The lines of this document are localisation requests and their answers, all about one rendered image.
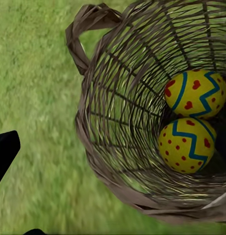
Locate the wicker basket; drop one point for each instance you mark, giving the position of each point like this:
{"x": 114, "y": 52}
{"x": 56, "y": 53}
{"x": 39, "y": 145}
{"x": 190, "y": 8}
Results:
{"x": 173, "y": 198}

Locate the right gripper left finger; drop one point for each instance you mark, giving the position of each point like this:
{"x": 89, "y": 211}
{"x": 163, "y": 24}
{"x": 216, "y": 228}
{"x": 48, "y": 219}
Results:
{"x": 9, "y": 147}

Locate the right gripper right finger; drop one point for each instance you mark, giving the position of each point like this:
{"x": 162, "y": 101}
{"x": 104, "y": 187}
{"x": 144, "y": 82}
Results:
{"x": 220, "y": 144}

